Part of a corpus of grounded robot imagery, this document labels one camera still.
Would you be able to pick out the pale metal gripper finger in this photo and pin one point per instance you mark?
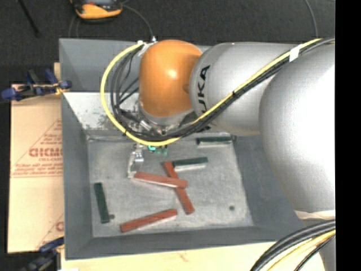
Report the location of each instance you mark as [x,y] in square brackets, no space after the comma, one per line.
[131,168]
[140,156]

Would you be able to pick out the red-brown flat block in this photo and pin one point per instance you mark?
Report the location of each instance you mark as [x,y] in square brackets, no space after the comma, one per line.
[184,197]
[160,179]
[148,220]

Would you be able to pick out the dark green flat block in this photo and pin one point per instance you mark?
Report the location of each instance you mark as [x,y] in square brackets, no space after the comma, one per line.
[101,202]
[214,140]
[190,162]

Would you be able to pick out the grey metal bin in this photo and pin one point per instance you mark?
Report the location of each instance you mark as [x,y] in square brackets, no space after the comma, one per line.
[214,185]

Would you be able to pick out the brown cardboard board red print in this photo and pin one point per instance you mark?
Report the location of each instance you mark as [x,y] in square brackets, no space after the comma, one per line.
[34,179]

